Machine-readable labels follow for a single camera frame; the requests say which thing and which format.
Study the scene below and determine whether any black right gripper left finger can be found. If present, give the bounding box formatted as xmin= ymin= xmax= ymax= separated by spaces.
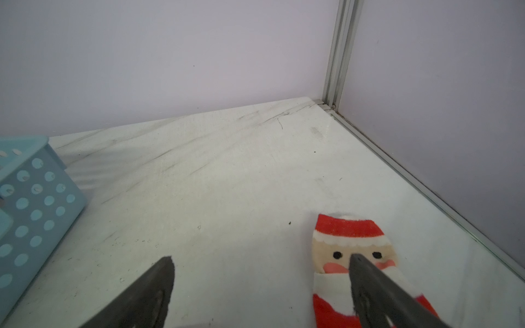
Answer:
xmin=82 ymin=256 xmax=175 ymax=327

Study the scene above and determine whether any red santa face sock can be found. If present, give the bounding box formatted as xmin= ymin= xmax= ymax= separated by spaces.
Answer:
xmin=312 ymin=214 xmax=438 ymax=327

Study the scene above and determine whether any light blue plastic basket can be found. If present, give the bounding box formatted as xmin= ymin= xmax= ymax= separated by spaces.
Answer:
xmin=1 ymin=136 xmax=87 ymax=320

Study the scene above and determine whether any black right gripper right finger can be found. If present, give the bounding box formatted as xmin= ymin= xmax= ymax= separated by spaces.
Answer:
xmin=349 ymin=254 xmax=448 ymax=328

